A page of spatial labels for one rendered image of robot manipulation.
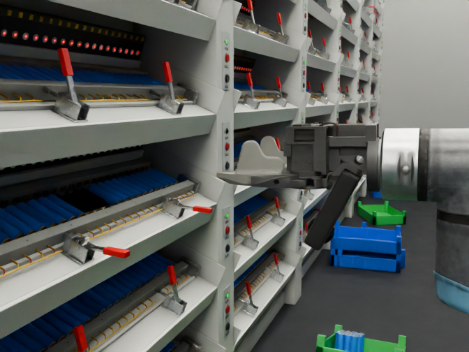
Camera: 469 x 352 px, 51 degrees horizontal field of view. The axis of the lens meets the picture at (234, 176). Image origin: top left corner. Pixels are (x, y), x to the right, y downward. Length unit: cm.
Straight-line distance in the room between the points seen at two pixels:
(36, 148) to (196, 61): 52
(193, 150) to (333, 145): 49
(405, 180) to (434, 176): 3
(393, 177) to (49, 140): 41
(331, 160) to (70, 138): 33
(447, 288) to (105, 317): 53
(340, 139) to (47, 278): 40
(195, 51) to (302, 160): 49
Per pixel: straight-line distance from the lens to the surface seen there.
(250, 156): 64
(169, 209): 91
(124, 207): 83
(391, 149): 61
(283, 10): 174
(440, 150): 60
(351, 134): 65
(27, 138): 60
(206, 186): 106
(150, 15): 83
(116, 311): 89
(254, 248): 134
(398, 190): 62
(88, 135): 68
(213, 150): 104
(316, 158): 62
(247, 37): 122
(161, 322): 94
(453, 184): 61
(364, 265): 226
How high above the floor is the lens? 75
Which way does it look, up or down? 9 degrees down
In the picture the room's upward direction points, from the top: straight up
